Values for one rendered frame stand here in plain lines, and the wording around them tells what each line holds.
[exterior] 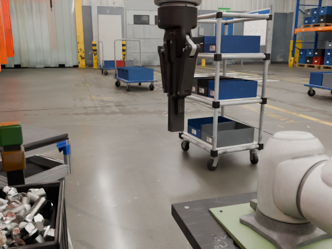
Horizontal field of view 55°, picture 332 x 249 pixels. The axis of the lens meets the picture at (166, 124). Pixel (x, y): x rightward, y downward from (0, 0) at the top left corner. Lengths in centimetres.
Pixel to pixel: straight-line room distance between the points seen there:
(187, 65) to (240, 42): 154
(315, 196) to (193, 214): 40
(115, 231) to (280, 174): 89
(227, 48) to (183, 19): 147
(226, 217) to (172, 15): 62
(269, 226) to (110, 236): 79
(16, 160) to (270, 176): 59
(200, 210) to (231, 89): 120
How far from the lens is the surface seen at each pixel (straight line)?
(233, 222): 97
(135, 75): 589
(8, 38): 1035
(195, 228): 95
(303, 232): 91
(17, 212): 52
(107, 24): 1200
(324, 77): 557
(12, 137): 66
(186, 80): 59
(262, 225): 92
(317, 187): 77
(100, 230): 153
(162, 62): 66
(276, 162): 83
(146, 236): 146
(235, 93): 212
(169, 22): 60
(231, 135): 217
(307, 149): 83
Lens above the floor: 80
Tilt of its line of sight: 14 degrees down
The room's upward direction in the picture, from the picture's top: straight up
